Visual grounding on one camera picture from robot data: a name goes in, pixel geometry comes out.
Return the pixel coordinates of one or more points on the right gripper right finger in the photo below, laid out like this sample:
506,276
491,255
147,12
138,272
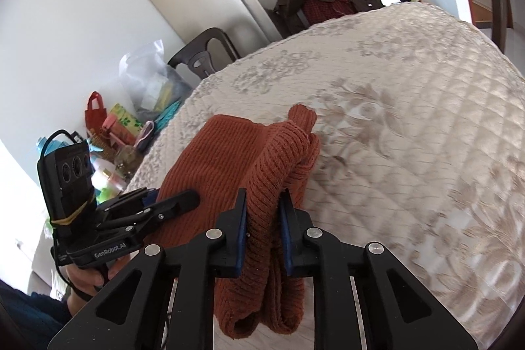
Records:
364,297

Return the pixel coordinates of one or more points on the person's left hand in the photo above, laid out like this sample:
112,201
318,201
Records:
88,280

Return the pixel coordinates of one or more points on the dark blue sleeve forearm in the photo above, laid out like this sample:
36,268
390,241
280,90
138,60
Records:
30,321

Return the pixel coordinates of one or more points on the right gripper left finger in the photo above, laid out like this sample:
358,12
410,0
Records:
163,298

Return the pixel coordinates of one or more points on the grey pink slipper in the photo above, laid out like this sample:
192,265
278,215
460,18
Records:
145,136

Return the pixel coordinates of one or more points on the teal woven mat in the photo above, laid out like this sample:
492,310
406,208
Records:
166,116

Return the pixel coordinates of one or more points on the dark plastic chair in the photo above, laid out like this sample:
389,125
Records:
197,56

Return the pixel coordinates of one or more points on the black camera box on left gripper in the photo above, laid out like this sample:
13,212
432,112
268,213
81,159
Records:
65,173

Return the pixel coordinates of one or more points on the green floral box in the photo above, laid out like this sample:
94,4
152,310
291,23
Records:
122,127

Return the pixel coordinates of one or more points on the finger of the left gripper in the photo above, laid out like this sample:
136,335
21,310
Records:
172,206
128,204

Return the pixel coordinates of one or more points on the cream quilted bedspread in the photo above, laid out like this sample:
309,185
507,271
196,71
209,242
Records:
421,123

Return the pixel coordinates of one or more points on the clear plastic bag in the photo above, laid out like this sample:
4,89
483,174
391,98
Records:
151,84

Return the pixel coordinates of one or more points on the red small tote bag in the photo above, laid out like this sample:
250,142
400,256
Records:
95,114

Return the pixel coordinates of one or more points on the rust orange knit sweater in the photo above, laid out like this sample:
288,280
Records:
227,154

